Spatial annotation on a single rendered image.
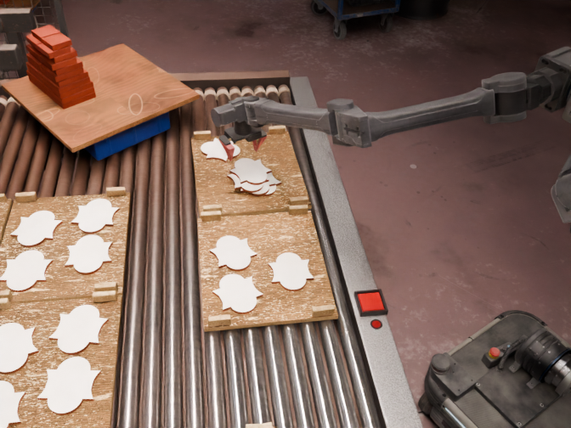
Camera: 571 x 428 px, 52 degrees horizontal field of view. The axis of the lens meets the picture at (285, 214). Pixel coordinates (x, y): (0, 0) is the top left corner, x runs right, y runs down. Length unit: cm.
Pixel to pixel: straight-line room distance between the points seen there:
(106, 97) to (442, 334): 174
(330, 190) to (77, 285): 84
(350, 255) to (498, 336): 99
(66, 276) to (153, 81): 86
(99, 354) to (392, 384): 71
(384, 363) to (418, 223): 181
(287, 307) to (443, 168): 227
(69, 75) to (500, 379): 188
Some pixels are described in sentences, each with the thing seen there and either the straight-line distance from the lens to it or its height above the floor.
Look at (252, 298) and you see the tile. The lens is 157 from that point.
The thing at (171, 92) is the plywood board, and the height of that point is 104.
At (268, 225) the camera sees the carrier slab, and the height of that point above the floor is 94.
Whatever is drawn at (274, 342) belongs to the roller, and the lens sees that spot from 152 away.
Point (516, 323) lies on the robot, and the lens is 263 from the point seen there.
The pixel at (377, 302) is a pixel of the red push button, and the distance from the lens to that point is 162.
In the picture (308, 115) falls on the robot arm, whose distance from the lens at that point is 153.
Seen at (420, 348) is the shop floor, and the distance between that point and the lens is 272.
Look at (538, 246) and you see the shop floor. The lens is 336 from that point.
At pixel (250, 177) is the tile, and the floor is 98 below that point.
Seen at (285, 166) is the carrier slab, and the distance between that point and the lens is 199.
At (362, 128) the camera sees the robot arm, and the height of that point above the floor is 140.
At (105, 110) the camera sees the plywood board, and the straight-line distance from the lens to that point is 212.
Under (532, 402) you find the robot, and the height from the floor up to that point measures 26.
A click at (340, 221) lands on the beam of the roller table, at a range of 184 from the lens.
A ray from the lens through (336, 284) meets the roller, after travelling 165.
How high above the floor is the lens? 217
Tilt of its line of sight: 43 degrees down
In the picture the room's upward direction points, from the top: 3 degrees clockwise
